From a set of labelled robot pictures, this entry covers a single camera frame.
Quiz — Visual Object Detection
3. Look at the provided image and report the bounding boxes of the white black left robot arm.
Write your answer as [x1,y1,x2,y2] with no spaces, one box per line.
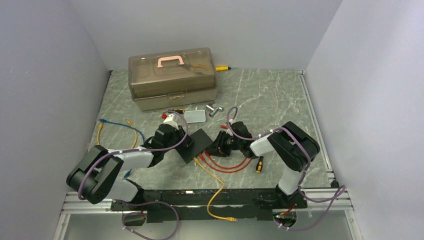
[66,123,195,210]

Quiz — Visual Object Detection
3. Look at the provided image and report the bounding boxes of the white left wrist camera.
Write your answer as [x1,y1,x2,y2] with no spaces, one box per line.
[161,113,179,129]

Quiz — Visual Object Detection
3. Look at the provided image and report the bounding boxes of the yellow ethernet cable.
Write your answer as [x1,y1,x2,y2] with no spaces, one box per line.
[96,119,139,150]
[193,157,239,222]

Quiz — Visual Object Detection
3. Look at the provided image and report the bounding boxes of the chrome socket adapter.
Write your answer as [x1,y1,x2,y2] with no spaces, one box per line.
[206,104,224,117]

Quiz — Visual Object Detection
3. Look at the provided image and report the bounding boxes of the black orange stubby screwdriver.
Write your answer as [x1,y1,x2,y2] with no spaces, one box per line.
[255,156,264,173]

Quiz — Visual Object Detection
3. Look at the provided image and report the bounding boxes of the yellow handled screwdriver by wall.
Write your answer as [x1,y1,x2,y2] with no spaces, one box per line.
[215,66,232,72]

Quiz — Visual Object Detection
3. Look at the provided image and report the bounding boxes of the black yellow screwdriver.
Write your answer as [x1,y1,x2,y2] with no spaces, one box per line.
[154,108,185,114]

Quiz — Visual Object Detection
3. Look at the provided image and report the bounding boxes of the yellow ethernet cable in switch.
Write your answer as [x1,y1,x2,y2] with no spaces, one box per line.
[193,157,239,222]

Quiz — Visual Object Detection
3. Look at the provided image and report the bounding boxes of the brown translucent toolbox pink handle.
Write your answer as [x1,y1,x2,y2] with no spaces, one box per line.
[128,47,219,111]

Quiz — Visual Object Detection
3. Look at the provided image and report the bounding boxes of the short red ethernet cable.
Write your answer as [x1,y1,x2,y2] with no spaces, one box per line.
[203,150,249,170]

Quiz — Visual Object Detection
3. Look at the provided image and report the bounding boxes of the blue ethernet cable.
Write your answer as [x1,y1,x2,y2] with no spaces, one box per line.
[99,118,147,180]

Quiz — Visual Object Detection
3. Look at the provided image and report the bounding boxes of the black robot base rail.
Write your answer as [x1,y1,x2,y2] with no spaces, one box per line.
[107,187,308,223]

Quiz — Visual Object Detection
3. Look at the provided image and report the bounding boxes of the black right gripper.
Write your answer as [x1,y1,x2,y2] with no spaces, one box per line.
[205,130,243,157]

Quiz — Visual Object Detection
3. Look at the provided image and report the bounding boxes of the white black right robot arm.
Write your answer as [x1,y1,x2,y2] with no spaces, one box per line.
[205,121,320,208]

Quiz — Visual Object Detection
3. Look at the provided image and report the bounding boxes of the small white switch box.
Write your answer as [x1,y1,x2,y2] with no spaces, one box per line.
[184,109,206,124]

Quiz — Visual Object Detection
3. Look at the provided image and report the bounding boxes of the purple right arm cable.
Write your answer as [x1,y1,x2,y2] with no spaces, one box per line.
[225,106,347,232]

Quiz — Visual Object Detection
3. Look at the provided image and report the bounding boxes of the black network switch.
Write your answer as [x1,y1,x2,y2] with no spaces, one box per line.
[176,128,213,165]

